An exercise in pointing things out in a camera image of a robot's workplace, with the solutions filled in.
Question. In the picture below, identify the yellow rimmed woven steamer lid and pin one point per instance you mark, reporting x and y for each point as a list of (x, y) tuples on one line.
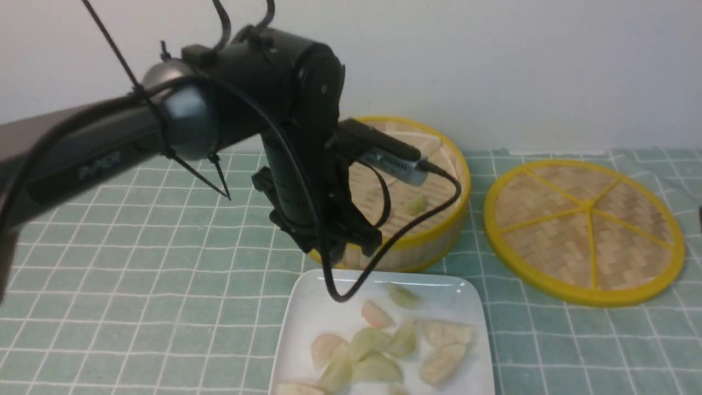
[(583, 233)]

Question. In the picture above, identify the pink dumpling plate left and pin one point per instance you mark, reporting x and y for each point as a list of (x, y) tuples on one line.
[(323, 347)]

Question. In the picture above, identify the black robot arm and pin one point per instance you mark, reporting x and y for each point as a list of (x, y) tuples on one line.
[(266, 82)]

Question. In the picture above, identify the green dumpling plate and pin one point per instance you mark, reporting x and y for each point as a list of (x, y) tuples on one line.
[(338, 372), (404, 341), (376, 367), (403, 297)]

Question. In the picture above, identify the white square plate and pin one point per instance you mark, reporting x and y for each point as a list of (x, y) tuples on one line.
[(311, 312)]

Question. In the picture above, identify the green dumpling plate top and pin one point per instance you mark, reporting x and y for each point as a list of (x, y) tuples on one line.
[(403, 297)]

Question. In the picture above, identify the green dumpling plate lower left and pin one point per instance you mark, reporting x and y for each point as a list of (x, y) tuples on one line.
[(338, 372)]

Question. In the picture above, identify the green dumpling plate lower centre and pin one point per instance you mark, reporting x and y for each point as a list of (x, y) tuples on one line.
[(376, 367)]

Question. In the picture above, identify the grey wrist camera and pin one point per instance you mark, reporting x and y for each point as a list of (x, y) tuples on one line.
[(384, 151)]

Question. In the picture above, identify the white dumpling plate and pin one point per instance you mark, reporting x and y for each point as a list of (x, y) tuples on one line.
[(443, 333), (437, 369)]

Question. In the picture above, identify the white dumpling plate upper right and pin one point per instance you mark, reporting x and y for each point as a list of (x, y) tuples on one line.
[(443, 333)]

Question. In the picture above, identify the green checkered tablecloth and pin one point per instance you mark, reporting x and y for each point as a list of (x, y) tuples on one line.
[(154, 284)]

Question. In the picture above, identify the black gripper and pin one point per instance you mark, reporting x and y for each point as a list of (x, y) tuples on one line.
[(311, 200)]

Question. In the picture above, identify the pink dumpling plate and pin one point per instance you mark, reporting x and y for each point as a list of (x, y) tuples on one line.
[(323, 347), (375, 316)]

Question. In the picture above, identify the yellow rimmed bamboo steamer basket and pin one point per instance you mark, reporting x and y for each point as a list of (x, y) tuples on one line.
[(429, 241)]

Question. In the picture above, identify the pink dumpling plate upper middle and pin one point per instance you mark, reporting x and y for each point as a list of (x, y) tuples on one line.
[(375, 316)]

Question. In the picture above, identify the white dumpling plate lower right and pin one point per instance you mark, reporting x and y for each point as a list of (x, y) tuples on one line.
[(437, 369)]

